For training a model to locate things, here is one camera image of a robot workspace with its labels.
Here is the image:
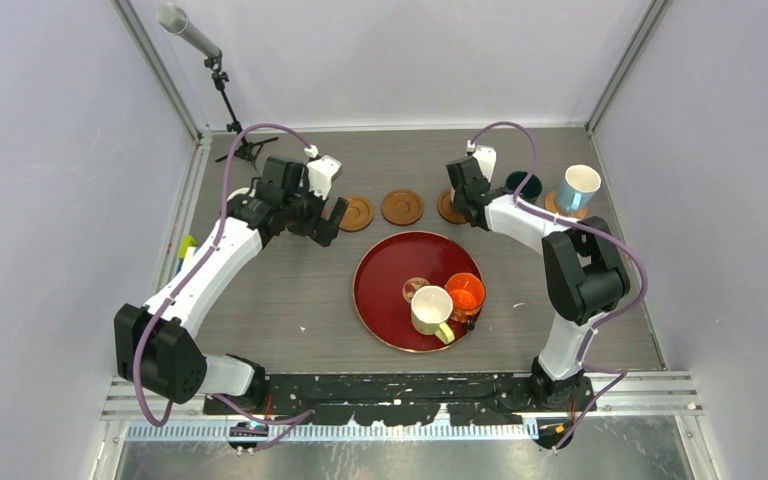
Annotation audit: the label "wooden coaster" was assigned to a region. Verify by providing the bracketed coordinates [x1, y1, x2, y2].
[339, 195, 374, 232]
[437, 190, 467, 225]
[380, 189, 424, 226]

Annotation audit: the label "white mug with handle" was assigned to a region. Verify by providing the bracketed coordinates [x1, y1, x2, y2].
[226, 187, 255, 202]

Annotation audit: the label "dark green mug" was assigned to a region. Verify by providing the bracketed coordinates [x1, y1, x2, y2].
[505, 170, 543, 204]

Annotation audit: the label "orange mug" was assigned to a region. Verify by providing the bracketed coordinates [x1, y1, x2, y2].
[444, 272, 486, 324]

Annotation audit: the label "light blue mug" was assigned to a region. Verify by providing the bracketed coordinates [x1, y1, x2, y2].
[555, 164, 602, 214]

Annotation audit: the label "pale yellow mug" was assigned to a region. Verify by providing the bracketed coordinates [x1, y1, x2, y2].
[410, 285, 456, 345]

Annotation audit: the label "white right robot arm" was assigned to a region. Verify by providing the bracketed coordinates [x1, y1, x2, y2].
[446, 155, 631, 411]

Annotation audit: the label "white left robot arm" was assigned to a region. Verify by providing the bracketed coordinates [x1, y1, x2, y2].
[114, 156, 348, 414]

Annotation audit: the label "woven rattan coaster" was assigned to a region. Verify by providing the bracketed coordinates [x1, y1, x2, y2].
[544, 190, 589, 221]

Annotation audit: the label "red round tray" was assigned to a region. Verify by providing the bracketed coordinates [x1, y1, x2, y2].
[352, 231, 482, 353]

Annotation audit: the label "coloured toy blocks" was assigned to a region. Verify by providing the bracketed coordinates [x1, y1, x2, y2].
[177, 234, 197, 266]

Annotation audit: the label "microphone on stand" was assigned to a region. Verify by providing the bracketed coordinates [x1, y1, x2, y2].
[156, 3, 278, 169]

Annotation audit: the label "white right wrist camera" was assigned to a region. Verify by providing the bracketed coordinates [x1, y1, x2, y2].
[466, 141, 497, 181]

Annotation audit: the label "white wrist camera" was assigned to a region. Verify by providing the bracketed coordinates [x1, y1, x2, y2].
[304, 144, 342, 200]
[466, 141, 497, 181]

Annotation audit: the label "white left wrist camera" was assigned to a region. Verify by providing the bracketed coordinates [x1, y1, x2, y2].
[304, 144, 342, 200]

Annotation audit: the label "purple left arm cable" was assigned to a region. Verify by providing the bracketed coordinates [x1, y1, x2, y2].
[132, 123, 320, 455]

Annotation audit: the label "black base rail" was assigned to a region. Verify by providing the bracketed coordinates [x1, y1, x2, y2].
[204, 373, 594, 427]

